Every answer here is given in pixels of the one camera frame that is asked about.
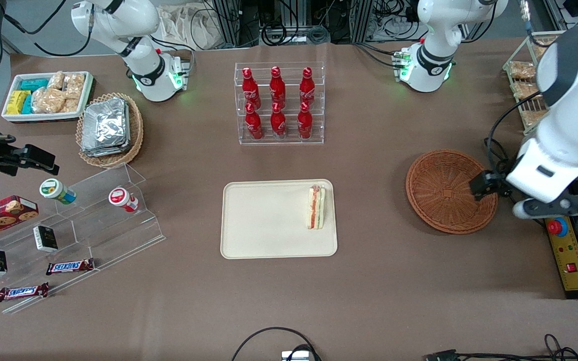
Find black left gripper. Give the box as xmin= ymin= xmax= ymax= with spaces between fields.
xmin=470 ymin=169 xmax=515 ymax=202

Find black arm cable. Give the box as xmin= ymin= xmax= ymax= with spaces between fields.
xmin=487 ymin=90 xmax=541 ymax=173
xmin=3 ymin=0 xmax=95 ymax=57

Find round brown wicker basket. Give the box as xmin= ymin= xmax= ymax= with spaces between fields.
xmin=405 ymin=149 xmax=499 ymax=235

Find plastic-wrapped triangle sandwich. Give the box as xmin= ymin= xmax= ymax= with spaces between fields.
xmin=307 ymin=185 xmax=327 ymax=230

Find coiled black floor cables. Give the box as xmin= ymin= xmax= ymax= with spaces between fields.
xmin=260 ymin=19 xmax=331 ymax=47

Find black power cable with plug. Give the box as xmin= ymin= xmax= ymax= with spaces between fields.
xmin=483 ymin=137 xmax=546 ymax=227

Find clear acrylic tiered shelf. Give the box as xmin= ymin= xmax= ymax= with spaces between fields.
xmin=0 ymin=162 xmax=167 ymax=315

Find white cloth bag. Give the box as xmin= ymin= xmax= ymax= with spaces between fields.
xmin=158 ymin=4 xmax=220 ymax=51

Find black cable with connector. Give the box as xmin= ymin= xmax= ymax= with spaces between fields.
xmin=423 ymin=333 xmax=578 ymax=361

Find bagged puffed rice cake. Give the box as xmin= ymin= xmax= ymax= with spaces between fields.
xmin=533 ymin=34 xmax=559 ymax=58
xmin=512 ymin=81 xmax=541 ymax=101
xmin=520 ymin=109 xmax=551 ymax=129
xmin=509 ymin=61 xmax=538 ymax=81

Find red cola bottle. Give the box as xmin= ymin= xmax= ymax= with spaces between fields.
xmin=299 ymin=67 xmax=317 ymax=106
xmin=297 ymin=102 xmax=314 ymax=140
xmin=270 ymin=102 xmax=287 ymax=140
xmin=241 ymin=68 xmax=261 ymax=109
xmin=269 ymin=66 xmax=286 ymax=107
xmin=244 ymin=103 xmax=264 ymax=140

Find red tartan cookie box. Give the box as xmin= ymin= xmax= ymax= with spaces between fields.
xmin=0 ymin=195 xmax=39 ymax=246

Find white rectangular snack bin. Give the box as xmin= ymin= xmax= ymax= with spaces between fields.
xmin=1 ymin=70 xmax=94 ymax=124

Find beige rectangular serving tray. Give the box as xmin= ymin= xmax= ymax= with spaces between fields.
xmin=220 ymin=179 xmax=338 ymax=260

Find green lid yogurt cup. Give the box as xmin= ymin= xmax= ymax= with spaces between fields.
xmin=39 ymin=178 xmax=77 ymax=206

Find snickers chocolate bar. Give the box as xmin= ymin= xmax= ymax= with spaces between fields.
xmin=45 ymin=258 xmax=95 ymax=276
xmin=0 ymin=282 xmax=50 ymax=303

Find red lid yogurt cup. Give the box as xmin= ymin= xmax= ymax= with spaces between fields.
xmin=108 ymin=187 xmax=139 ymax=213

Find black machine yellow panel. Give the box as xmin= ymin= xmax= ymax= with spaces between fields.
xmin=539 ymin=165 xmax=578 ymax=300

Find silver foil pack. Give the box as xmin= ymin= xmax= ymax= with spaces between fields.
xmin=80 ymin=135 xmax=132 ymax=158
xmin=82 ymin=97 xmax=129 ymax=147

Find yellow snack packet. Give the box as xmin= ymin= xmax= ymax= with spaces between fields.
xmin=6 ymin=90 xmax=32 ymax=115

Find oval light wicker basket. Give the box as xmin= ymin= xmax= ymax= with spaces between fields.
xmin=75 ymin=92 xmax=145 ymax=168

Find white wire rack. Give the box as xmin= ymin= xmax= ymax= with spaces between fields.
xmin=502 ymin=30 xmax=565 ymax=135

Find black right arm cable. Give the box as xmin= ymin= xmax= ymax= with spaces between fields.
xmin=3 ymin=0 xmax=95 ymax=57

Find red emergency stop button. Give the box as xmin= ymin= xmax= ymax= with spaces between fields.
xmin=547 ymin=218 xmax=569 ymax=238

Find clear acrylic bottle rack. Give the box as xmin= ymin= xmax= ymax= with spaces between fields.
xmin=234 ymin=62 xmax=326 ymax=146

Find aluminium frame post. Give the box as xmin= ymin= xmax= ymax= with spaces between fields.
xmin=213 ymin=0 xmax=243 ymax=49
xmin=350 ymin=0 xmax=376 ymax=44

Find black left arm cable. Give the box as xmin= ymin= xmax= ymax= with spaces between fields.
xmin=487 ymin=90 xmax=541 ymax=173

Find black looped table-edge cable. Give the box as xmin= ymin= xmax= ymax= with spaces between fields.
xmin=231 ymin=326 xmax=323 ymax=361

